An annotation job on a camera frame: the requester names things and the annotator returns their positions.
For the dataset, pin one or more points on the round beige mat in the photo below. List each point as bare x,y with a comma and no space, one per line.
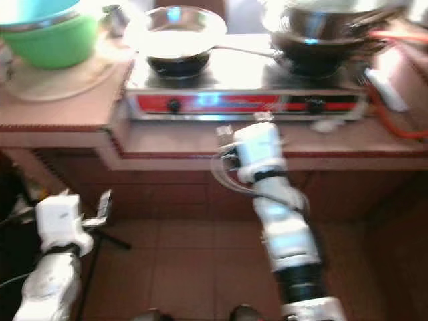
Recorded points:
67,85

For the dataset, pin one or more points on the teal plastic bowl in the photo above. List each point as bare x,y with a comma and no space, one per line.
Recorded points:
33,10

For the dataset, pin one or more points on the brown cabinet front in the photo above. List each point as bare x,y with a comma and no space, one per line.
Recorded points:
174,194

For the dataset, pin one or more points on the steel two-burner gas stove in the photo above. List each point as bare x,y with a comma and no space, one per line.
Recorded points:
247,83

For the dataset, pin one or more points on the dark metal wok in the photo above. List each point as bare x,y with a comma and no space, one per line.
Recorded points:
321,27

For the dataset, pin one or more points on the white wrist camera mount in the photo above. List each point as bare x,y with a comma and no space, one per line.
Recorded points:
257,150
60,221

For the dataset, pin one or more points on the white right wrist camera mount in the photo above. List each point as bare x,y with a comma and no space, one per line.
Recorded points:
257,150

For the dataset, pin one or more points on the black robot right foot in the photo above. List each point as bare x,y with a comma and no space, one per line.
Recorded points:
244,314

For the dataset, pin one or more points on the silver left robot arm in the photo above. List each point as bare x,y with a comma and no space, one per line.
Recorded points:
50,287

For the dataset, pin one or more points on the black robot left foot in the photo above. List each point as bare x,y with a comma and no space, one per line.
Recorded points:
150,315

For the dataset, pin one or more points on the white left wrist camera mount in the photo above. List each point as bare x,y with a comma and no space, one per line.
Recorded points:
60,221

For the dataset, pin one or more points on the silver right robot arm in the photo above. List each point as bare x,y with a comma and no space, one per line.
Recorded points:
287,234

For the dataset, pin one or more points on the black robot foot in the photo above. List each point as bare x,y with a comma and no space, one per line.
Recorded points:
244,314
150,315

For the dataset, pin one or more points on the green plastic bowl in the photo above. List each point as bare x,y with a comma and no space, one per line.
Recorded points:
53,47

